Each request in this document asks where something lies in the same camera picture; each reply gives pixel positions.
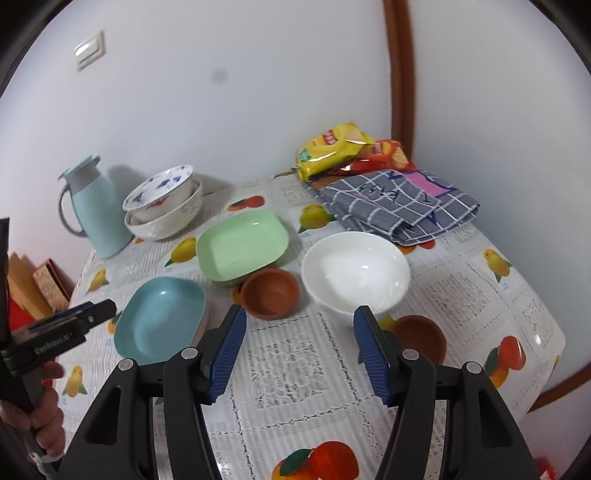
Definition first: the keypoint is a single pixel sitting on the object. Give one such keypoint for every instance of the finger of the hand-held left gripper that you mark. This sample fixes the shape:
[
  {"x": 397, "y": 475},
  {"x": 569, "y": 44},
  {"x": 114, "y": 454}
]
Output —
[{"x": 60, "y": 332}]

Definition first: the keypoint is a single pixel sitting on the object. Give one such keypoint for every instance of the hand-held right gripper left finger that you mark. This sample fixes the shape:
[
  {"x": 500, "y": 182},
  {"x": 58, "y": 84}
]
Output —
[{"x": 226, "y": 355}]

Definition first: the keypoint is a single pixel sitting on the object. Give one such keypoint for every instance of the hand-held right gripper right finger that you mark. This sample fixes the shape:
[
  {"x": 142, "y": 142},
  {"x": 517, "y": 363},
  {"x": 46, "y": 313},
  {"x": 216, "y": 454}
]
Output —
[{"x": 374, "y": 360}]

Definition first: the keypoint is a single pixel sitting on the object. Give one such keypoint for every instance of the small brown bowl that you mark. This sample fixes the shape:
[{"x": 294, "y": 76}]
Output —
[
  {"x": 270, "y": 290},
  {"x": 422, "y": 339}
]

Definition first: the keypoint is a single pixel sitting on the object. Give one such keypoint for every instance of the blue square plate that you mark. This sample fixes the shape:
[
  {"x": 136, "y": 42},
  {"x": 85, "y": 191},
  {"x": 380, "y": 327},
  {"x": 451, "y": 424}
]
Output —
[{"x": 157, "y": 318}]

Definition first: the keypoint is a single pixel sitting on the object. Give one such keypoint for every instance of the white round bowl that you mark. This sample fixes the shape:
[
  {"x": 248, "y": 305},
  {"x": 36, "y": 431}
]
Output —
[{"x": 355, "y": 272}]

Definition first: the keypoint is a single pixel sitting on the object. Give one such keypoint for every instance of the green square plate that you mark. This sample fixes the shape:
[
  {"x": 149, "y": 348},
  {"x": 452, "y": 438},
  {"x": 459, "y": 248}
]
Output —
[{"x": 240, "y": 244}]

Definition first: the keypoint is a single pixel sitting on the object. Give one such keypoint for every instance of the person's left hand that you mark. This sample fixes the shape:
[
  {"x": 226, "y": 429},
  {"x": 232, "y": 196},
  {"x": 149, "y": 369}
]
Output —
[{"x": 48, "y": 429}]

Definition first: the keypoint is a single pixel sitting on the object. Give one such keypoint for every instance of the red flat object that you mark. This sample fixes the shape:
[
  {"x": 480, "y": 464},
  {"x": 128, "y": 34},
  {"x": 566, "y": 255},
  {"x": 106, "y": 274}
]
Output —
[{"x": 21, "y": 314}]

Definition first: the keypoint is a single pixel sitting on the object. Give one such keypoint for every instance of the brown patterned box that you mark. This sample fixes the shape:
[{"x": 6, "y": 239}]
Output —
[{"x": 51, "y": 284}]

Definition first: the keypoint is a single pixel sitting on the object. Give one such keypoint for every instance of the fruit-print tablecloth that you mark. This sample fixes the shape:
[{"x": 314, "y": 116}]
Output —
[{"x": 286, "y": 355}]

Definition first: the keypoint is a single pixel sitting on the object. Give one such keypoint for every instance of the light blue thermos jug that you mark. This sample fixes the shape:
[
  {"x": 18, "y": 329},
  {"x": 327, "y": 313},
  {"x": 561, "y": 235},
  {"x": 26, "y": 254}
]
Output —
[{"x": 104, "y": 217}]

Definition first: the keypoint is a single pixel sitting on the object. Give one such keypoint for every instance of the white swirl-patterned bowl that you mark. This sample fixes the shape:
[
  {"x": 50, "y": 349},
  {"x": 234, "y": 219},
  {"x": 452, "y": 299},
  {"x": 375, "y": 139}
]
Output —
[{"x": 175, "y": 224}]

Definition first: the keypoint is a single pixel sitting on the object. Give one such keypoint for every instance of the grey checkered cloth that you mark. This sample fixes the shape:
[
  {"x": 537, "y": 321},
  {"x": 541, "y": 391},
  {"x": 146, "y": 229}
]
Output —
[{"x": 383, "y": 203}]

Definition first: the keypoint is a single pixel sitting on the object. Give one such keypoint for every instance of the blue floral bowl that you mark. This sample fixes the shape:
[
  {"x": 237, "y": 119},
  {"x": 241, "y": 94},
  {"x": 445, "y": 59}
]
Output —
[{"x": 157, "y": 187}]

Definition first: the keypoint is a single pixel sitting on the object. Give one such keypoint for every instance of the brown wooden baseboard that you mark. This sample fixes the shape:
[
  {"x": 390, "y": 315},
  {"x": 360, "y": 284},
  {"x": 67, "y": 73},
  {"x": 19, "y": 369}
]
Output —
[{"x": 561, "y": 390}]

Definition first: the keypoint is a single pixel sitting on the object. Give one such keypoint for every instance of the red chip bag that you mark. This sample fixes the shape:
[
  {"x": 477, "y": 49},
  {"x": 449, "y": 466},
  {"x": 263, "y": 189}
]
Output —
[{"x": 388, "y": 159}]

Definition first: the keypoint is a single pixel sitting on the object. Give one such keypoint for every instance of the small red object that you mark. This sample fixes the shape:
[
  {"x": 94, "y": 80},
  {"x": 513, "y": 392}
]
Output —
[{"x": 547, "y": 470}]

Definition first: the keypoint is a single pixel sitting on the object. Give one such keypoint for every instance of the yellow chip bag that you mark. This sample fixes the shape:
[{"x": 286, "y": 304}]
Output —
[{"x": 330, "y": 150}]

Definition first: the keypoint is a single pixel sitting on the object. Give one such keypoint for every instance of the white light switch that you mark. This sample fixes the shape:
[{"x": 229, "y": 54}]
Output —
[{"x": 90, "y": 50}]

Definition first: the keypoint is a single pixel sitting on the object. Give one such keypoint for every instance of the brown wooden door frame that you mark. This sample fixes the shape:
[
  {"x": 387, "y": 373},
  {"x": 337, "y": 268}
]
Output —
[{"x": 399, "y": 69}]

